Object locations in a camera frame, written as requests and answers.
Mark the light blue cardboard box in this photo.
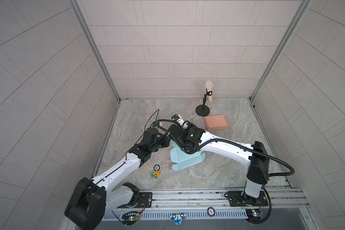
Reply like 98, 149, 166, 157
170, 140, 205, 171

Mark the pink paper box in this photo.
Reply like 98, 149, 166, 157
204, 115, 229, 131

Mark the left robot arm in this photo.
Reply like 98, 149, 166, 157
64, 127, 170, 230

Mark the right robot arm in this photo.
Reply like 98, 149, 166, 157
167, 124, 260, 172

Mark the small colourful toy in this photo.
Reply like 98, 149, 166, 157
150, 171, 161, 179

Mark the beige microphone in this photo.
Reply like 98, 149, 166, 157
205, 80, 213, 102

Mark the round black white badge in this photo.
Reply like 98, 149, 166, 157
207, 207, 216, 217

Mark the left green circuit board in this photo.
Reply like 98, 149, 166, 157
122, 211, 141, 226

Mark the green circuit board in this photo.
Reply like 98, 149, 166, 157
245, 209, 263, 222
122, 211, 141, 226

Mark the blue sticker marker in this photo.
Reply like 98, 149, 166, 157
170, 213, 187, 226

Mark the right green circuit board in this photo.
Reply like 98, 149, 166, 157
245, 209, 263, 222

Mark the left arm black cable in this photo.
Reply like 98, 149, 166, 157
126, 109, 160, 153

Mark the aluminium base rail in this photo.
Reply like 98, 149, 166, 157
101, 187, 310, 224

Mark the aluminium corner post left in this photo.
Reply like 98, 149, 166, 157
69, 0, 121, 103

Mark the aluminium corner post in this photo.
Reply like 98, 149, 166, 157
69, 0, 121, 103
249, 0, 312, 102

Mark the aluminium corner post right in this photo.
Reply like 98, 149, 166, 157
249, 0, 312, 102

